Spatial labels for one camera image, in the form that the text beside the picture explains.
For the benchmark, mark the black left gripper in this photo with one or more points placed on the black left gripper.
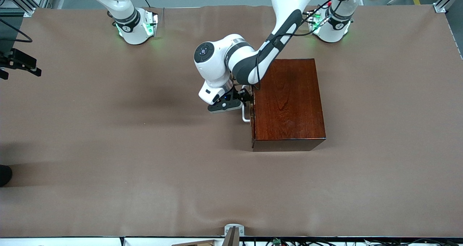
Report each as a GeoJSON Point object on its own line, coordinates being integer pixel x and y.
{"type": "Point", "coordinates": [241, 94]}

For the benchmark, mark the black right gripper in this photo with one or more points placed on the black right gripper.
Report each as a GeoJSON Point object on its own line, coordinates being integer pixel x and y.
{"type": "Point", "coordinates": [18, 59]}

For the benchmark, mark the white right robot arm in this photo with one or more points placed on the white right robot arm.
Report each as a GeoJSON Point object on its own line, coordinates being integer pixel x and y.
{"type": "Point", "coordinates": [126, 21]}

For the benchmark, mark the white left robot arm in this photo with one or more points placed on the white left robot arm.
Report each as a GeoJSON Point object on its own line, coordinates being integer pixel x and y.
{"type": "Point", "coordinates": [213, 61]}

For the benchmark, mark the dark brown wooden cabinet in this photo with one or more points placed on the dark brown wooden cabinet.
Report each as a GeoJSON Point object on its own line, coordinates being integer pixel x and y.
{"type": "Point", "coordinates": [296, 108]}

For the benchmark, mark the black round object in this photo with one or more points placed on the black round object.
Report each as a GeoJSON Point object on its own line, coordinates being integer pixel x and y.
{"type": "Point", "coordinates": [4, 175]}

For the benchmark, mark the brown table cover mat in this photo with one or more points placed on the brown table cover mat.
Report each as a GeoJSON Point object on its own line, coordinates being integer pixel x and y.
{"type": "Point", "coordinates": [144, 166]}

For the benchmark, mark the grey mounting bar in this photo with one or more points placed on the grey mounting bar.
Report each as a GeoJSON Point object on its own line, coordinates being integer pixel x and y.
{"type": "Point", "coordinates": [233, 238]}

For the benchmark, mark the green terminal connector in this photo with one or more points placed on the green terminal connector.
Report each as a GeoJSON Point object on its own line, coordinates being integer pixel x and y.
{"type": "Point", "coordinates": [276, 241]}

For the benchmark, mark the brown wooden board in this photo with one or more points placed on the brown wooden board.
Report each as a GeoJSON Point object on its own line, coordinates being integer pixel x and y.
{"type": "Point", "coordinates": [199, 243]}

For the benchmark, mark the silver metal bracket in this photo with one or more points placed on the silver metal bracket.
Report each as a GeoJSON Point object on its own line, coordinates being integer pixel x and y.
{"type": "Point", "coordinates": [228, 228]}

